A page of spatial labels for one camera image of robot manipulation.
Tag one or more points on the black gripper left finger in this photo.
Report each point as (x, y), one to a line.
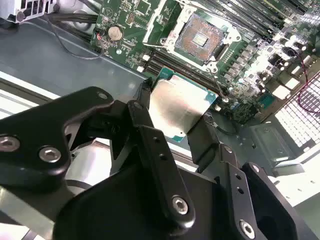
(37, 140)

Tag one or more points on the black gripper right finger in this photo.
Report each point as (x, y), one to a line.
(250, 200)

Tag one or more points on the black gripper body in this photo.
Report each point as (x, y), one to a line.
(120, 207)

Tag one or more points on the silver CPU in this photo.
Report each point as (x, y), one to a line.
(175, 105)

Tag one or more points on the metal locking lever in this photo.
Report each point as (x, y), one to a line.
(218, 84)

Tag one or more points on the metal socket cover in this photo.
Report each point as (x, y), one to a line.
(153, 25)

